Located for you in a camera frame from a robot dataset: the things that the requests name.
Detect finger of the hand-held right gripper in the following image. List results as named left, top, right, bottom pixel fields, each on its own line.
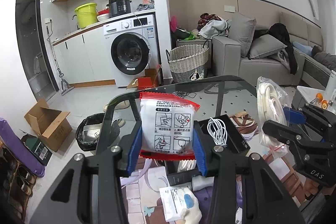
left=262, top=120, right=333, bottom=152
left=282, top=103, right=336, bottom=141

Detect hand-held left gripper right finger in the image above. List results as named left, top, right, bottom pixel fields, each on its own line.
left=193, top=122, right=306, bottom=224

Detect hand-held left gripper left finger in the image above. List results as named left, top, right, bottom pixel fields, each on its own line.
left=29, top=122, right=144, bottom=224

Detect clear bag of white rope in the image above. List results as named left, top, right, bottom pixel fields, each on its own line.
left=256, top=76, right=292, bottom=157

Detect red and white packet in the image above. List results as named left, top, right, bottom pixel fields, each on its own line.
left=139, top=92, right=201, bottom=161

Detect white side table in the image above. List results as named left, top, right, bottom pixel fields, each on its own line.
left=296, top=85, right=332, bottom=104

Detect black box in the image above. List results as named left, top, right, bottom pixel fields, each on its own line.
left=165, top=114, right=251, bottom=187

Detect white bottle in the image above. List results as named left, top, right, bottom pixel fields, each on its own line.
left=325, top=76, right=336, bottom=107

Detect trash bin with black bag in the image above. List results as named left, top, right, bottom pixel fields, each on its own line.
left=76, top=113, right=121, bottom=152

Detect white glove with blue patch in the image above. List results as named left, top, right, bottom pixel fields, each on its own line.
left=178, top=186, right=203, bottom=224

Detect white printed packet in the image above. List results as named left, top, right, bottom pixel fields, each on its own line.
left=159, top=186, right=190, bottom=222

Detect dark grey cloth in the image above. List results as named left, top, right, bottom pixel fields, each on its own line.
left=312, top=45, right=336, bottom=70

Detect light blue cloth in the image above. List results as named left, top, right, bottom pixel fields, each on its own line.
left=292, top=41, right=314, bottom=55

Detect red box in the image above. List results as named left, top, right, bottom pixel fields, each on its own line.
left=137, top=77, right=155, bottom=89

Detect flat grey pillow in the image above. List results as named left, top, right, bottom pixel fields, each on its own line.
left=248, top=34, right=288, bottom=59

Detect beige sofa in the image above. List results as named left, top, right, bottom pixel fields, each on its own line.
left=211, top=11, right=336, bottom=88

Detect black jacket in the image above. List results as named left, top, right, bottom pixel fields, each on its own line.
left=269, top=23, right=299, bottom=75

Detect small open cardboard box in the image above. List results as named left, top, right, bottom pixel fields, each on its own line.
left=126, top=68, right=163, bottom=90

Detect large open cardboard box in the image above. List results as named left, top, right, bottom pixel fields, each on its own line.
left=24, top=97, right=73, bottom=152

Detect woven laundry basket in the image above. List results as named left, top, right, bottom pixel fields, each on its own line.
left=165, top=40, right=212, bottom=84

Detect dark green box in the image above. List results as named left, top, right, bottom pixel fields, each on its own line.
left=20, top=133, right=53, bottom=167

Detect flat mop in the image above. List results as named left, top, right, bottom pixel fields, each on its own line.
left=46, top=26, right=75, bottom=96

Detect white washing machine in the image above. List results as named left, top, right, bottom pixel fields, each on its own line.
left=102, top=13, right=161, bottom=88

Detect tall grey pillow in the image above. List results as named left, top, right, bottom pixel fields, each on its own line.
left=227, top=12, right=257, bottom=58

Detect white base cabinets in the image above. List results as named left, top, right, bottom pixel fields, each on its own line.
left=51, top=27, right=116, bottom=88

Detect purple rolled mat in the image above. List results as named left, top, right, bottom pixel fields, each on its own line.
left=0, top=117, right=46, bottom=178

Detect row of shoes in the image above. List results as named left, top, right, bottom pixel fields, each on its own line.
left=0, top=147, right=36, bottom=215

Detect pile of clothes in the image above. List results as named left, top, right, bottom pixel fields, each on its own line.
left=197, top=13, right=232, bottom=40

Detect yellow-green bucket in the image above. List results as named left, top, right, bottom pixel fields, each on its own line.
left=74, top=3, right=98, bottom=29

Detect black pressure cooker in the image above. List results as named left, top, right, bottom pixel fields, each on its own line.
left=106, top=0, right=132, bottom=18

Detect dark glass door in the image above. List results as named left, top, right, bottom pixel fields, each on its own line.
left=14, top=0, right=59, bottom=107

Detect white cable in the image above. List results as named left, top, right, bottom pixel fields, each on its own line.
left=207, top=117, right=228, bottom=147

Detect black floor cables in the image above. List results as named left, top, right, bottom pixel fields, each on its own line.
left=173, top=91, right=197, bottom=99

